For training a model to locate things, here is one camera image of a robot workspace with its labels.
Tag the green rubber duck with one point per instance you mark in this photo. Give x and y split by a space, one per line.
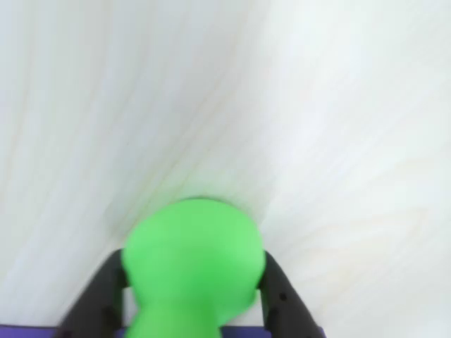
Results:
194 260

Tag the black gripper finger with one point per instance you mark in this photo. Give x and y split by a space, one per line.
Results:
95 310
285 310

